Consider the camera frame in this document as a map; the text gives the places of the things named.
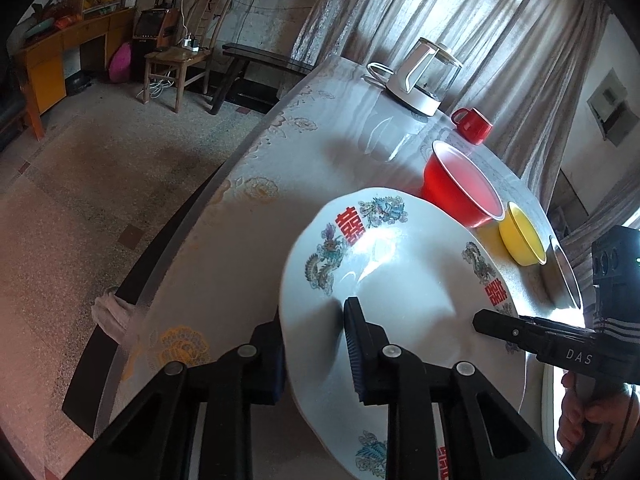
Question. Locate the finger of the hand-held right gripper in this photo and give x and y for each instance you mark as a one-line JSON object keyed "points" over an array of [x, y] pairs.
{"points": [[505, 327], [565, 326]]}

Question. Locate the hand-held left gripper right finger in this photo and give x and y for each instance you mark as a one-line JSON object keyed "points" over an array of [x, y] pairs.
{"points": [[353, 345]]}

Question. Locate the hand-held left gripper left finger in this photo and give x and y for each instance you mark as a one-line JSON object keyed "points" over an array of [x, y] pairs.
{"points": [[272, 365]]}

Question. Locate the metal bowl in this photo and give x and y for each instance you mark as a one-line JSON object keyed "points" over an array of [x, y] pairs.
{"points": [[562, 275]]}

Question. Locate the large white dragon-print plate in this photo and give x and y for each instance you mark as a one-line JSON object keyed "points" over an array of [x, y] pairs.
{"points": [[415, 280]]}

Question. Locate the yellow bowl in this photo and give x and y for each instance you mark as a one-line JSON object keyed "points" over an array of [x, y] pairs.
{"points": [[522, 235]]}

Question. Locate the red plastic bowl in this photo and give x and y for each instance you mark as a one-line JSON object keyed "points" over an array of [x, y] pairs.
{"points": [[462, 185]]}

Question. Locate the person's right hand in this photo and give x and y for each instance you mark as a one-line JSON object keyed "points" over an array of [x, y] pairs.
{"points": [[570, 420]]}

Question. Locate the grey side curtain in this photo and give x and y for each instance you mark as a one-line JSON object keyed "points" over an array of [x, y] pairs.
{"points": [[595, 220]]}

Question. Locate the beige towel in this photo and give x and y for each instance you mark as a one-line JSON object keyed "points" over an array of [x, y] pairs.
{"points": [[112, 317]]}

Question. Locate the red mug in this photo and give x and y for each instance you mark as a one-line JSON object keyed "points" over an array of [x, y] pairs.
{"points": [[472, 122]]}

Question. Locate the white glass electric kettle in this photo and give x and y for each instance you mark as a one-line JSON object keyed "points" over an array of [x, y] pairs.
{"points": [[425, 80]]}

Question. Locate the black bench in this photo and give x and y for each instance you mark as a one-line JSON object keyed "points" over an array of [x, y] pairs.
{"points": [[260, 60]]}

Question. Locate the wooden chair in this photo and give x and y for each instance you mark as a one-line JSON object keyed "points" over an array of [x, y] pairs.
{"points": [[177, 57]]}

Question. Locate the white power strip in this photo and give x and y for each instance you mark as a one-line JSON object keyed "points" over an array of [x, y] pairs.
{"points": [[190, 44]]}

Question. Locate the pink bag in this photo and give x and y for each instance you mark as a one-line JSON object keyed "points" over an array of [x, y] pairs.
{"points": [[120, 62]]}

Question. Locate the black speaker box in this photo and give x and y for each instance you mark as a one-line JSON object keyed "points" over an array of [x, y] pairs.
{"points": [[152, 27]]}

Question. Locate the orange wooden desk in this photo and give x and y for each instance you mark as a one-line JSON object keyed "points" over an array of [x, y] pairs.
{"points": [[50, 70]]}

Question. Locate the wall electrical panel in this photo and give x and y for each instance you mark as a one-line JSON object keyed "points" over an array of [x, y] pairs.
{"points": [[612, 105]]}

